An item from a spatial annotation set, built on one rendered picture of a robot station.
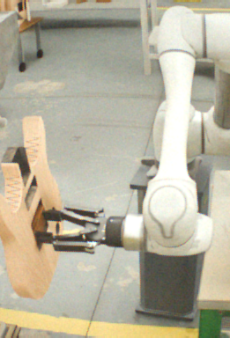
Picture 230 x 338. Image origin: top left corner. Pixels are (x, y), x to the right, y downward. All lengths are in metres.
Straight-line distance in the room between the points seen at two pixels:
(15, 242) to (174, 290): 1.23
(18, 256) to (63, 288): 1.42
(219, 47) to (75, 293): 1.54
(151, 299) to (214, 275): 1.16
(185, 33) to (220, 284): 0.67
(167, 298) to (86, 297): 0.42
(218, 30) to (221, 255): 0.59
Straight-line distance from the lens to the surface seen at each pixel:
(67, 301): 2.60
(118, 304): 2.55
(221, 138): 1.95
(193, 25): 1.49
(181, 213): 1.08
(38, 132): 1.35
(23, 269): 1.27
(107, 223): 1.30
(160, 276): 2.32
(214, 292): 1.25
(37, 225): 1.35
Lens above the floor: 1.79
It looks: 30 degrees down
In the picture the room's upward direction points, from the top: 4 degrees counter-clockwise
